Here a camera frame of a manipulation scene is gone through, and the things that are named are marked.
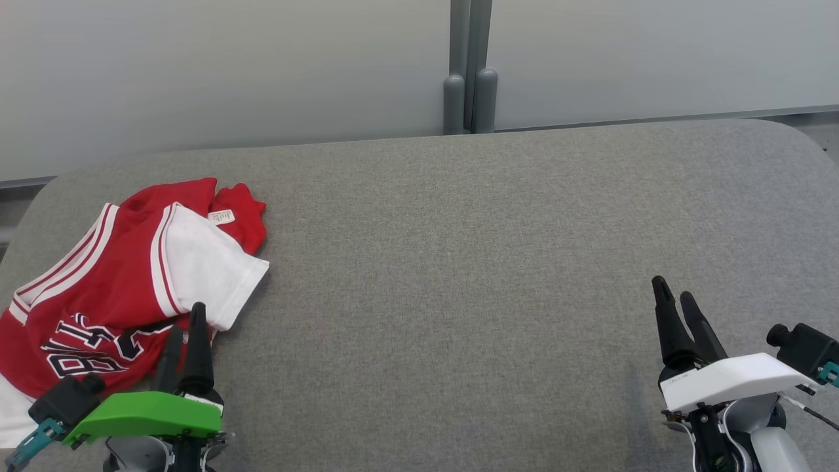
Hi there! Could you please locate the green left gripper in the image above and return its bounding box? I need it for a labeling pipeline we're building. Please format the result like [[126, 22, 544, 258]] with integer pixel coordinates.
[[64, 302, 234, 472]]

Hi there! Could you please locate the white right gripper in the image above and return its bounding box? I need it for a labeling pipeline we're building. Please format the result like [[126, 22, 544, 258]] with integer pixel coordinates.
[[651, 275, 821, 472]]

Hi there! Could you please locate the red and white basketball jersey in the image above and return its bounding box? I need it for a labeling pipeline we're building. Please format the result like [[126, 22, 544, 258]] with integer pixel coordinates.
[[0, 177, 271, 448]]

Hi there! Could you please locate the thin black right gripper cable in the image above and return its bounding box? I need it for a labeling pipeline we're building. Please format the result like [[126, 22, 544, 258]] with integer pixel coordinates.
[[780, 393, 839, 432]]

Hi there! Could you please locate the left camera cable teal connector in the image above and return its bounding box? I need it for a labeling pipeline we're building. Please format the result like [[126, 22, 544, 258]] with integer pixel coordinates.
[[5, 418, 65, 470]]

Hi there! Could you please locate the grey round post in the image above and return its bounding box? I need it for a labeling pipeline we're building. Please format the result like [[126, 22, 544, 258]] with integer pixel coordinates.
[[442, 73, 467, 136], [473, 67, 499, 134]]

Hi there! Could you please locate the grey vertical partition frame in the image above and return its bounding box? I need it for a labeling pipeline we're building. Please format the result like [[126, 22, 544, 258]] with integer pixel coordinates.
[[449, 0, 494, 132]]

